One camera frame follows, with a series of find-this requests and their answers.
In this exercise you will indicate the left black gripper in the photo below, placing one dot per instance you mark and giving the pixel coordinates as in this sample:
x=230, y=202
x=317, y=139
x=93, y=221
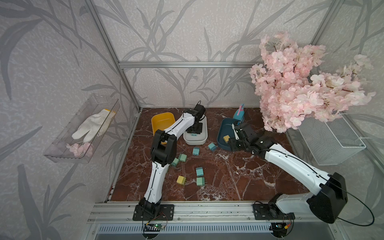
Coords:
x=198, y=132

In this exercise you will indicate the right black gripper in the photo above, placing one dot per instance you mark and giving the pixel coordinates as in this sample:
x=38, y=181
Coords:
x=233, y=145

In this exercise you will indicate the yellow plug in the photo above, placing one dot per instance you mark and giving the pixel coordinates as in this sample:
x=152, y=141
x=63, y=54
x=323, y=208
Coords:
x=226, y=138
x=181, y=180

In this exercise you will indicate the green plug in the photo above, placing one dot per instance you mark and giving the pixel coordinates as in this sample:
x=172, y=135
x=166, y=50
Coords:
x=175, y=162
x=200, y=181
x=182, y=158

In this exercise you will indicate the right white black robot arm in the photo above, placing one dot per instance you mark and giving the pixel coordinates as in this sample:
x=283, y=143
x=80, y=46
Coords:
x=327, y=194

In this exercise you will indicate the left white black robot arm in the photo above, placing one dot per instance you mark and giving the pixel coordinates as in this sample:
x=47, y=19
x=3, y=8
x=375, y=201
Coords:
x=164, y=150

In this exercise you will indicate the dark teal storage box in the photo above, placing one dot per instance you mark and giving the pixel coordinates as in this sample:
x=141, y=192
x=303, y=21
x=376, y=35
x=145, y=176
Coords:
x=226, y=130

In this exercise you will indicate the white plastic storage box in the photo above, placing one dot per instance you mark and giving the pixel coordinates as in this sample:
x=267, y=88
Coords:
x=200, y=139

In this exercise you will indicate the yellow plastic storage box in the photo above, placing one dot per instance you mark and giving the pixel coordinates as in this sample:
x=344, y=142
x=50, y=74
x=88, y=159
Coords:
x=162, y=121

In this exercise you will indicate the teal pink spray bottle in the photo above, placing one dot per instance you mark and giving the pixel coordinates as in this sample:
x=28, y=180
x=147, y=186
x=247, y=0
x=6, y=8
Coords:
x=240, y=114

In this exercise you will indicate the pink artificial blossom tree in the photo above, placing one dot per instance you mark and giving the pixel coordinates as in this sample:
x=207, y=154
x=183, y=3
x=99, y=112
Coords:
x=289, y=92

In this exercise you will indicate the right circuit board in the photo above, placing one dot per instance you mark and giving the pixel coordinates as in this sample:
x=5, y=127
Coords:
x=280, y=228

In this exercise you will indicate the circuit board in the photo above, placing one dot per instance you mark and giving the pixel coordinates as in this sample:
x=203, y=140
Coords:
x=156, y=227
x=280, y=228

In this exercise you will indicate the white work glove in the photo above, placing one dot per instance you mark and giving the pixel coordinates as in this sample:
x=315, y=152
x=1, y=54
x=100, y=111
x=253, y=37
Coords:
x=94, y=126

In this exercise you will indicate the small pink flower sprig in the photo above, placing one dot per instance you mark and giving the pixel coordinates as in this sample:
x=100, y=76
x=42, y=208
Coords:
x=79, y=151

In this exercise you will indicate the left circuit board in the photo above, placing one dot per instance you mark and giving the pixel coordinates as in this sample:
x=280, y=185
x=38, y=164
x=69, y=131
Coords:
x=156, y=227

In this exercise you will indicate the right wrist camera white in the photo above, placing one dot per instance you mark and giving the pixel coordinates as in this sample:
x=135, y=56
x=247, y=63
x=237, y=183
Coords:
x=235, y=132

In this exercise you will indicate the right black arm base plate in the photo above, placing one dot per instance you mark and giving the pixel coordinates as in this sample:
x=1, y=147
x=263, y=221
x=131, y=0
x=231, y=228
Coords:
x=270, y=212

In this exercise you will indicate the white wire mesh basket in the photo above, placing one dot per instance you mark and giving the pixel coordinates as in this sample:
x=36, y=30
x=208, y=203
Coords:
x=331, y=143

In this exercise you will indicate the aluminium front rail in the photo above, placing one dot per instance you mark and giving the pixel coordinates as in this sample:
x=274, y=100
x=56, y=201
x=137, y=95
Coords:
x=184, y=212

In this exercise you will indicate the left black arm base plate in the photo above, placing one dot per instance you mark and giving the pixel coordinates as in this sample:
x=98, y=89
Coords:
x=154, y=213

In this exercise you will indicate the clear acrylic wall shelf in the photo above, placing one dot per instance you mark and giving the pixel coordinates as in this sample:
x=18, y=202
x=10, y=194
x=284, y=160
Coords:
x=80, y=138

